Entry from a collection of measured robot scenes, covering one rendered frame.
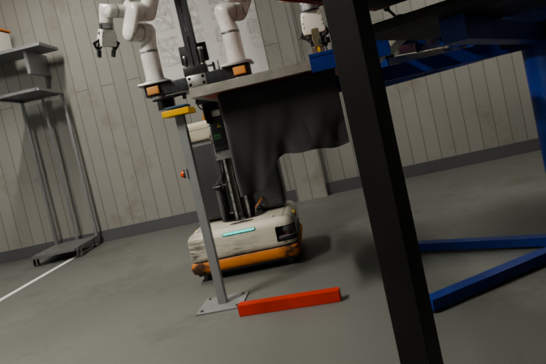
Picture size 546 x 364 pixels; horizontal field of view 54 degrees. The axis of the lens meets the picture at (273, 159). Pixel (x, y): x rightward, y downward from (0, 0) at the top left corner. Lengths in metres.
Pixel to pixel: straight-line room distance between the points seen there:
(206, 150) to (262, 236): 0.68
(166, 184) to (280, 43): 1.85
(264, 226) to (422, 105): 2.92
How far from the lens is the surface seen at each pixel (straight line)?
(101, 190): 5.89
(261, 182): 2.18
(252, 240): 3.03
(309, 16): 2.37
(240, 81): 2.09
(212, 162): 3.33
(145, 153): 5.69
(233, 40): 2.79
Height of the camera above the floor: 0.76
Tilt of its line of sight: 3 degrees down
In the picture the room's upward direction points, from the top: 13 degrees counter-clockwise
